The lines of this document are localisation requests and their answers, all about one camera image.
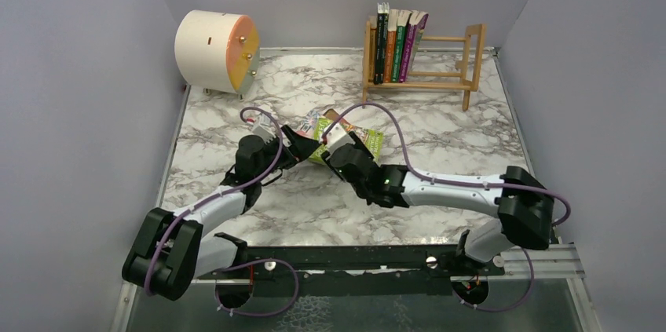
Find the lime green treehouse book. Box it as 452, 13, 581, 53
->
306, 115, 384, 165

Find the purple treehouse book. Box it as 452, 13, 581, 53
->
398, 10, 429, 83

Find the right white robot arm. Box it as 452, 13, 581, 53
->
322, 131, 554, 265

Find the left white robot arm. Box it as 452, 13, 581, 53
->
121, 126, 320, 301

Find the floral cover book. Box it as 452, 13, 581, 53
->
295, 109, 324, 138

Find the dark cover treehouse book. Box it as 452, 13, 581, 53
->
323, 108, 347, 124

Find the cream round drawer cabinet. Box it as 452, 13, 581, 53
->
174, 10, 260, 96

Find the wooden book rack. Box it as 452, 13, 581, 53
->
360, 20, 487, 111

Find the black book left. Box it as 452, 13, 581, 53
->
373, 2, 390, 85

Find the black book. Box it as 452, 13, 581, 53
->
373, 2, 390, 85
375, 2, 390, 84

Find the black book right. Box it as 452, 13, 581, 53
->
375, 2, 390, 84

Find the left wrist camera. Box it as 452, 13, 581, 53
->
251, 114, 282, 144

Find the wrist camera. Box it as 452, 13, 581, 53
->
251, 114, 282, 144
320, 123, 355, 155

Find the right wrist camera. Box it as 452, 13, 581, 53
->
320, 123, 355, 155

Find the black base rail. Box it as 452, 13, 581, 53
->
198, 244, 505, 297

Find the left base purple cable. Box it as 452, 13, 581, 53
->
214, 258, 302, 319

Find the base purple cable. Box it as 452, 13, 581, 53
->
451, 246, 537, 315
214, 258, 302, 319

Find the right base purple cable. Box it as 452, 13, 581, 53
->
451, 246, 537, 315

